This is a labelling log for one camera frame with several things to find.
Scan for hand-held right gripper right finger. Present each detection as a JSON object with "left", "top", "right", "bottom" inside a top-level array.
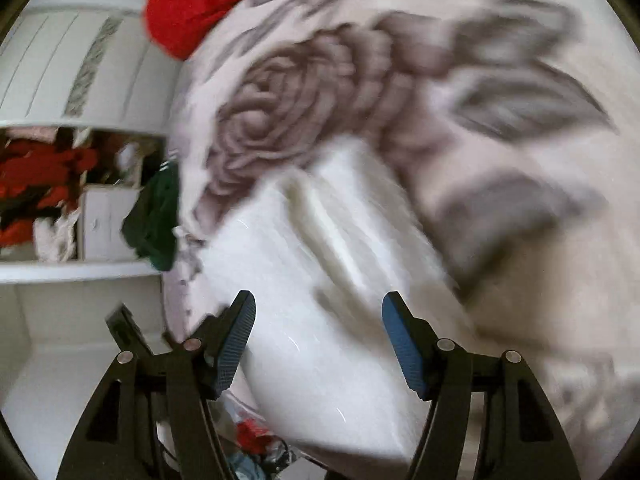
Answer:
[{"left": 381, "top": 291, "right": 581, "bottom": 480}]

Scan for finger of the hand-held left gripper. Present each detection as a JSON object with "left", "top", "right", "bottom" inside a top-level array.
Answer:
[{"left": 105, "top": 302, "right": 153, "bottom": 358}]

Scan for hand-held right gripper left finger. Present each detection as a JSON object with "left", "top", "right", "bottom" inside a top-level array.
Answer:
[{"left": 56, "top": 290, "right": 257, "bottom": 480}]

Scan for white knitted jacket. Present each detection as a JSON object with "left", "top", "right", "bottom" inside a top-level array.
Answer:
[{"left": 197, "top": 135, "right": 466, "bottom": 466}]

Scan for red hanging clothes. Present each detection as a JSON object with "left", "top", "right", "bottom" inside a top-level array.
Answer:
[{"left": 0, "top": 130, "right": 98, "bottom": 261}]

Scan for white drawer cabinet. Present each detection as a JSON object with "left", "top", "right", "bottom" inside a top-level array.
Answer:
[{"left": 77, "top": 185, "right": 151, "bottom": 261}]

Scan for dark green garment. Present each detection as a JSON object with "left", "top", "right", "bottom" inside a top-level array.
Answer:
[{"left": 121, "top": 162, "right": 181, "bottom": 271}]

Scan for floral plush blanket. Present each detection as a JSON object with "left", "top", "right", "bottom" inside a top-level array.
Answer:
[{"left": 162, "top": 0, "right": 640, "bottom": 480}]

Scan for white wardrobe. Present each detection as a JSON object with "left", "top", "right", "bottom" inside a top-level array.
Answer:
[{"left": 0, "top": 2, "right": 183, "bottom": 138}]

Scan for red quilt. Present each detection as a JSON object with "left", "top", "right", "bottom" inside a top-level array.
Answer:
[{"left": 144, "top": 0, "right": 288, "bottom": 61}]

